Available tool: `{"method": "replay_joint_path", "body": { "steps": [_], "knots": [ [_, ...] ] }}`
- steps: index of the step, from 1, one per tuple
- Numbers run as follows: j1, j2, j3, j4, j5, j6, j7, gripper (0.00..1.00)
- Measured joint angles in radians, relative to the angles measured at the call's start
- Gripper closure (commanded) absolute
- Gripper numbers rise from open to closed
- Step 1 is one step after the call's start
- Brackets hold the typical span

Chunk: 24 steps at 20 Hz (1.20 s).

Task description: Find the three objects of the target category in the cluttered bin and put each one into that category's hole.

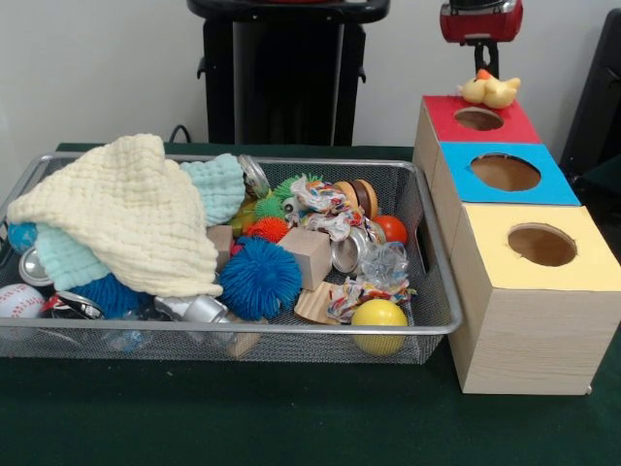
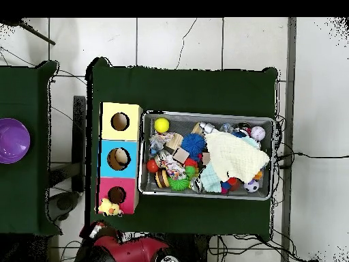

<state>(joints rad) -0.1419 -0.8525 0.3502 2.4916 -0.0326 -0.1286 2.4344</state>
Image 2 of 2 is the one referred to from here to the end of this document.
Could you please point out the yellow duck plush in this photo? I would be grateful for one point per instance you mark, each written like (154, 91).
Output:
(107, 207)

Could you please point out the cream muslin cloth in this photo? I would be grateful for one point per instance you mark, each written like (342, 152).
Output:
(234, 158)

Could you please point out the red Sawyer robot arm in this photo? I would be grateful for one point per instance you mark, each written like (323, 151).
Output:
(131, 251)

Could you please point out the wooden three-hole sorting box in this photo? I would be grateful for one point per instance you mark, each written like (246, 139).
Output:
(131, 169)

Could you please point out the shallow clear mesh bin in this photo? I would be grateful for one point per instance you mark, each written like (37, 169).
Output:
(146, 128)

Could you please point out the brown striped burger toy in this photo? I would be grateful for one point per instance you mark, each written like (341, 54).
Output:
(162, 178)

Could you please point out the red-orange ball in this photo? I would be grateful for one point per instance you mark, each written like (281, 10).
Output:
(152, 166)

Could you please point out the purple round disc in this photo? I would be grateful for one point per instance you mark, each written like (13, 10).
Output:
(12, 140)

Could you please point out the yellow ball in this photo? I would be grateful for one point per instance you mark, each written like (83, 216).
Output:
(162, 125)

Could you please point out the blue spiky ball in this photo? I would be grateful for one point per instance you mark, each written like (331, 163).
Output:
(193, 144)

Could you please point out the dark green tablecloth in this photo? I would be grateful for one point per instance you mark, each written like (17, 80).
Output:
(185, 90)
(24, 95)

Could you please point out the silver plastic toy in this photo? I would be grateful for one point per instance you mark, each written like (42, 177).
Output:
(207, 127)

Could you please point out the small soccer ball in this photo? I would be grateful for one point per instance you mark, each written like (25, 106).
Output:
(251, 186)

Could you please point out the white baseball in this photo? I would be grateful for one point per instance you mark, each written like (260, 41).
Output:
(258, 133)

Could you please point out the black tripod leg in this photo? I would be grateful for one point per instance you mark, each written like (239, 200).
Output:
(35, 33)

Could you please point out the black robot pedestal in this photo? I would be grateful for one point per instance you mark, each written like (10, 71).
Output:
(199, 249)

